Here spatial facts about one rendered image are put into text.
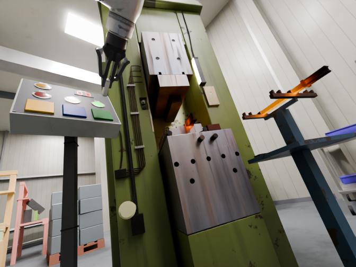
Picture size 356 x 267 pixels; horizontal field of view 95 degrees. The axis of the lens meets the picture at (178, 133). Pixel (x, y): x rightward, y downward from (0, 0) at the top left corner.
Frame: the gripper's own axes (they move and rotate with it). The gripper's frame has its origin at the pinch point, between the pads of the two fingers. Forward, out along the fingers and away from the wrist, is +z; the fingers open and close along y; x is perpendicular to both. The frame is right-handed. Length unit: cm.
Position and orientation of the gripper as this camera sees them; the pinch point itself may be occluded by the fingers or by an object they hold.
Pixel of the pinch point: (105, 87)
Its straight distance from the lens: 76.6
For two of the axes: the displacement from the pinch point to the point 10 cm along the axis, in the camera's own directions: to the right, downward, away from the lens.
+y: 7.7, 0.6, 6.4
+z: -4.1, 8.2, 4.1
